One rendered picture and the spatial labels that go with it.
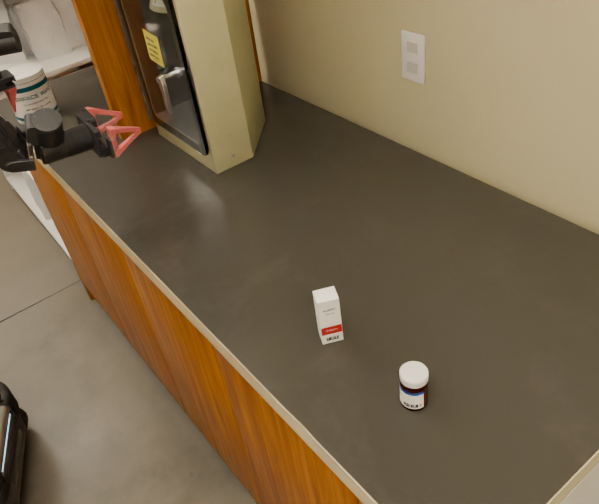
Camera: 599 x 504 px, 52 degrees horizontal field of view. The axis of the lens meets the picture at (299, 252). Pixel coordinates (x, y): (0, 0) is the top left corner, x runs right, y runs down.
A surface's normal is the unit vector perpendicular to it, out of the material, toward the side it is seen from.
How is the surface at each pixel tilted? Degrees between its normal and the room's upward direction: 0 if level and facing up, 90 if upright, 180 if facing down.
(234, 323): 0
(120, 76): 90
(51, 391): 0
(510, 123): 90
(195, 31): 90
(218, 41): 90
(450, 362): 0
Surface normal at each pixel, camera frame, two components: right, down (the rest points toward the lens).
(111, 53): 0.61, 0.44
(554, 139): -0.78, 0.47
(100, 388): -0.12, -0.77
